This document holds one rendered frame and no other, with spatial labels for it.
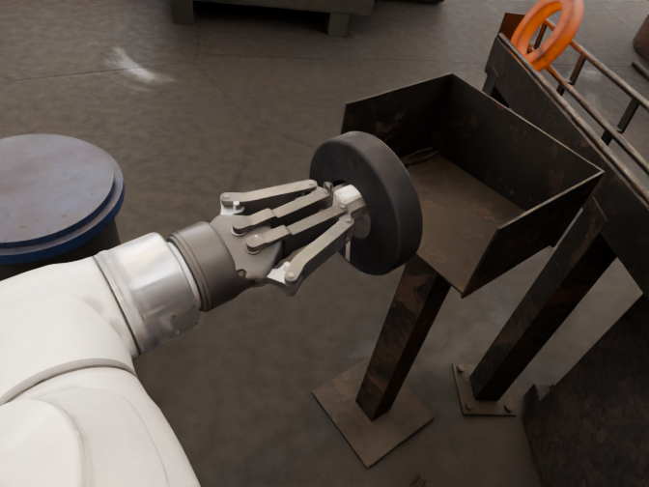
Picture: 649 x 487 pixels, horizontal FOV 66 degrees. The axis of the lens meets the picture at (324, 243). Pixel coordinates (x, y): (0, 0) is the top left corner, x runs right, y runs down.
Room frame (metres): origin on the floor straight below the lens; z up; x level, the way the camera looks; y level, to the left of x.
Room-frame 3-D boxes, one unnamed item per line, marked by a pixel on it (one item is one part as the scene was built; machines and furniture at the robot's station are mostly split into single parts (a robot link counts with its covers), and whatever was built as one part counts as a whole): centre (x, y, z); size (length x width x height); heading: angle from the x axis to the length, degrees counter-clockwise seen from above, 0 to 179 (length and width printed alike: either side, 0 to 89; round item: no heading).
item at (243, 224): (0.35, 0.04, 0.72); 0.11 x 0.01 x 0.04; 135
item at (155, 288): (0.24, 0.14, 0.71); 0.09 x 0.06 x 0.09; 43
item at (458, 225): (0.55, -0.16, 0.36); 0.26 x 0.20 x 0.72; 43
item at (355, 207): (0.37, -0.03, 0.72); 0.05 x 0.03 x 0.01; 133
